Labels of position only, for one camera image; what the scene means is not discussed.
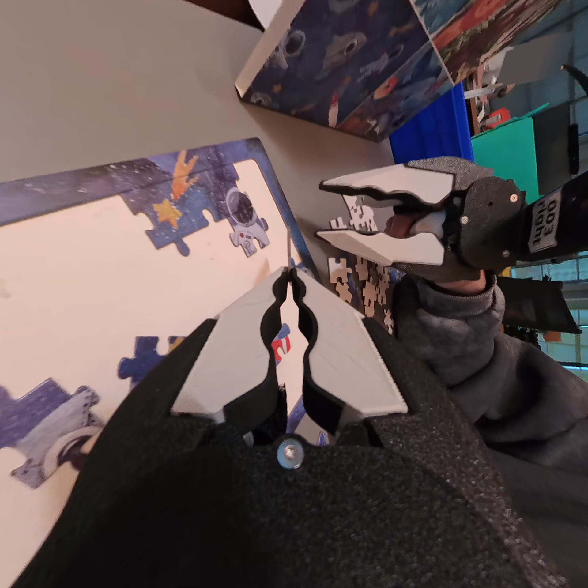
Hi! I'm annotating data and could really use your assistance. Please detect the person's right forearm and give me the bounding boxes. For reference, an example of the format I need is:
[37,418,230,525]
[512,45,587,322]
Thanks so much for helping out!
[393,275,588,543]

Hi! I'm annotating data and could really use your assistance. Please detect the white astronaut puzzle piece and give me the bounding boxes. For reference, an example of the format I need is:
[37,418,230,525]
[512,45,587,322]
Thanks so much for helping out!
[228,187,269,258]

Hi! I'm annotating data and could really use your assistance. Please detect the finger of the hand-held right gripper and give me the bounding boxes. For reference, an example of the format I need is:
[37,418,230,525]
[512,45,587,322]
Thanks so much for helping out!
[316,230,446,266]
[319,164,455,207]

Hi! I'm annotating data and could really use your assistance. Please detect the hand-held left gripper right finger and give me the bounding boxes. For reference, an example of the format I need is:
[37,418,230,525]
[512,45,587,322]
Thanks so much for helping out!
[290,266,409,435]

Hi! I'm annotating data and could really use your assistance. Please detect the grey satellite puzzle piece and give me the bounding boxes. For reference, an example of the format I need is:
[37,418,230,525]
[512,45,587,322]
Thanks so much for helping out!
[0,377,104,490]

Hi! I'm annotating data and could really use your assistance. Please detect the blue space puzzle frame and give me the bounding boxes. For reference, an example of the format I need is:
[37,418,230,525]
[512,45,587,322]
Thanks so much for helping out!
[0,137,331,588]

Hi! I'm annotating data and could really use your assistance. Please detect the space print puzzle box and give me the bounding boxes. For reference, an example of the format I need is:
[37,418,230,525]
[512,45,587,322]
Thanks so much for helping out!
[234,0,568,144]

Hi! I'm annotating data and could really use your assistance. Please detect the blue plastic bin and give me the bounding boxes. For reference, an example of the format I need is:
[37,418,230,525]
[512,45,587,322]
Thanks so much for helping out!
[390,83,474,164]

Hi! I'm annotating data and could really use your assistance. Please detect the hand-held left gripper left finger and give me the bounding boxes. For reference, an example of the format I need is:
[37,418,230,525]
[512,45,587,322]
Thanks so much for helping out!
[171,266,289,423]

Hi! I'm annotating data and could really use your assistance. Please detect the pile of puzzle pieces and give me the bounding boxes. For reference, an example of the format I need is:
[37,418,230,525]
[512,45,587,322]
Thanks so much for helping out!
[315,195,400,336]

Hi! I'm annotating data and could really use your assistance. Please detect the person's right hand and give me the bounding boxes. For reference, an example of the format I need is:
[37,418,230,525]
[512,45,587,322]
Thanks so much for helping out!
[385,212,488,295]

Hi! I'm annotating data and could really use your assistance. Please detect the red rocket puzzle piece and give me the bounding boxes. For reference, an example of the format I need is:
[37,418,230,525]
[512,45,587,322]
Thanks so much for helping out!
[271,324,292,364]

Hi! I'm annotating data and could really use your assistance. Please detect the joined comet star puzzle pieces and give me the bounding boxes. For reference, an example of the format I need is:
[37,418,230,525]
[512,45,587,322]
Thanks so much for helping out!
[120,156,242,256]

